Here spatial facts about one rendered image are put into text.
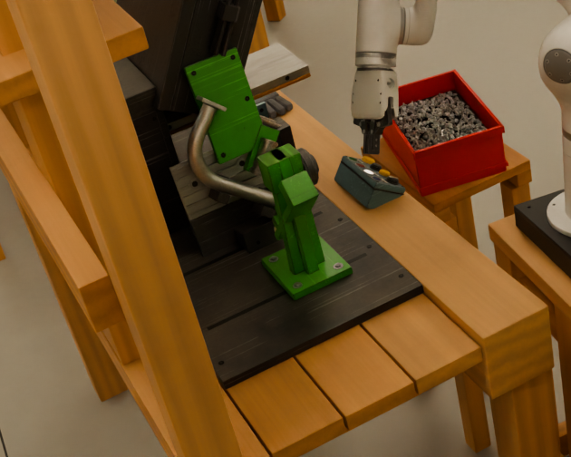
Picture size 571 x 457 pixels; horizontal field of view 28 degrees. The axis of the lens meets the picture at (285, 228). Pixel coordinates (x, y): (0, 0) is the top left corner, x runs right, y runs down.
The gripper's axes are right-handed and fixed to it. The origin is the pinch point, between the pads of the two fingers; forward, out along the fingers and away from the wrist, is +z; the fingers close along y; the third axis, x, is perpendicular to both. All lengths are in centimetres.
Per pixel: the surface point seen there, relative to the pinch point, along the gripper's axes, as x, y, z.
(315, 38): -177, 232, -48
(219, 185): 27.8, 14.1, 9.6
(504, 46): -210, 148, -44
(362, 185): -1.4, 3.5, 8.6
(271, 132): 16.5, 12.5, -1.5
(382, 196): -3.6, -0.4, 10.6
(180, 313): 68, -34, 26
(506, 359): 3, -42, 37
